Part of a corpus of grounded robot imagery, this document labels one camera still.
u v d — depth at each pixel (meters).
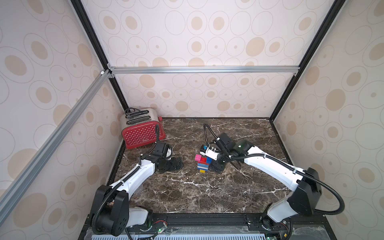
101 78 0.83
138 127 0.92
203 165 0.83
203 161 0.81
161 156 0.67
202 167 0.85
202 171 0.89
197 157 0.81
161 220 0.74
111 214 0.41
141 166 0.55
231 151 0.58
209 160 0.70
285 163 0.47
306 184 0.42
